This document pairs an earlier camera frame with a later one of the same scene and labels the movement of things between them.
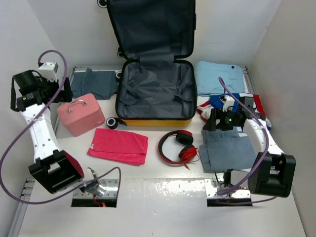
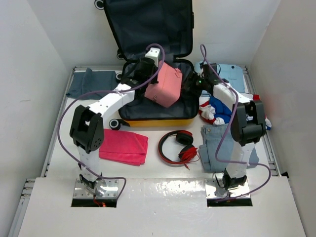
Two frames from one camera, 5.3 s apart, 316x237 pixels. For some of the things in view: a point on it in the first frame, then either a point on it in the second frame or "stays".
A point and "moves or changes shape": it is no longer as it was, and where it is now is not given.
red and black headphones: [187, 153] stays
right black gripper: [217, 114] → [191, 91]
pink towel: [125, 147] stays
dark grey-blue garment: [101, 84] stays
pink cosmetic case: [81, 114] moves or changes shape
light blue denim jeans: [222, 150] stays
